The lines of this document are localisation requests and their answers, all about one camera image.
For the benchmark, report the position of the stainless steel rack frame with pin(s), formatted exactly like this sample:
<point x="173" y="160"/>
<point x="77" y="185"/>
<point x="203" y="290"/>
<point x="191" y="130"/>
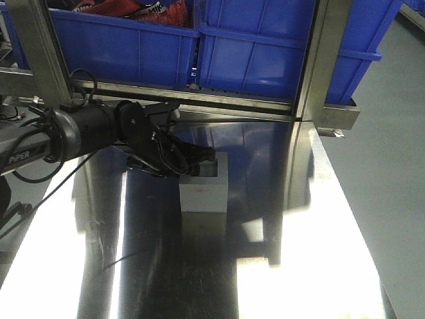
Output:
<point x="48" y="75"/>

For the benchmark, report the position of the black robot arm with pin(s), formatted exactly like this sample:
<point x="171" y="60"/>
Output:
<point x="68" y="133"/>

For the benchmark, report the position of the black office chair base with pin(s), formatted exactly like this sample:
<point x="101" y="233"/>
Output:
<point x="8" y="211"/>

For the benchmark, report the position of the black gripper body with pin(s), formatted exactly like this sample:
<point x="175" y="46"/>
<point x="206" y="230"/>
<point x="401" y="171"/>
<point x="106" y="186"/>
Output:
<point x="151" y="147"/>

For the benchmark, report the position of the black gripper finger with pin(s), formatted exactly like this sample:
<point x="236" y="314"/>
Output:
<point x="195" y="154"/>

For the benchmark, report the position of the gray square base block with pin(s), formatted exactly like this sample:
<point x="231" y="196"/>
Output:
<point x="206" y="191"/>

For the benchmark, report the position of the blue bin on rack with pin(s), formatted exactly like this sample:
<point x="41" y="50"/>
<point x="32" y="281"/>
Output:
<point x="258" y="47"/>

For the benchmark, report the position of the blue bin with clothes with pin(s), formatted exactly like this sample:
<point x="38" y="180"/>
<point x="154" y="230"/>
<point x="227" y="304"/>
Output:
<point x="122" y="43"/>

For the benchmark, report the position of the red black clothing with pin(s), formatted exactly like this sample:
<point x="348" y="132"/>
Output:
<point x="146" y="8"/>

